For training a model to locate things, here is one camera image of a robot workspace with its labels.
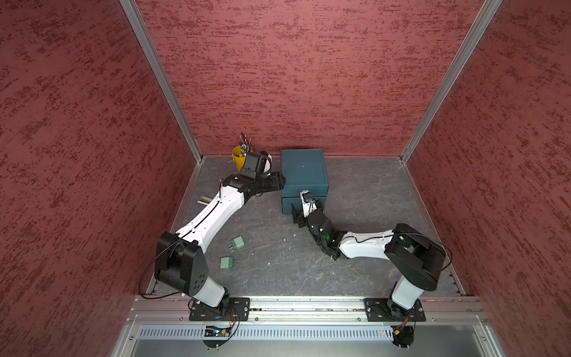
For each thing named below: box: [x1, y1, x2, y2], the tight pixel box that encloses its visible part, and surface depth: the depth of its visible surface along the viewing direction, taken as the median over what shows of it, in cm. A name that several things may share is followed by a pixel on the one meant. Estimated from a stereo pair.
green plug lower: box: [220, 255, 237, 270], surface depth 84 cm
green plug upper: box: [227, 235, 246, 253], surface depth 89 cm
